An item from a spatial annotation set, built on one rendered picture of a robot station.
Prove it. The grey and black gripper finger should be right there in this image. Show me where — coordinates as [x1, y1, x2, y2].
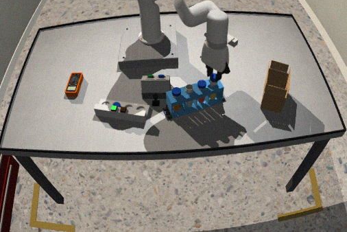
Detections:
[206, 65, 213, 77]
[215, 62, 230, 82]

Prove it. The orange handheld multimeter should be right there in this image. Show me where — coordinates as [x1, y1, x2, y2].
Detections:
[65, 73, 84, 97]

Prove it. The blue tube rack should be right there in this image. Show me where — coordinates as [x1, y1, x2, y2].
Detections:
[166, 79, 224, 119]

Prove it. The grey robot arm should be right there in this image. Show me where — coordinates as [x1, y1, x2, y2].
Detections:
[137, 0, 238, 50]

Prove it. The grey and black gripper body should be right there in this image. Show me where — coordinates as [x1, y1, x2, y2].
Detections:
[201, 40, 229, 72]

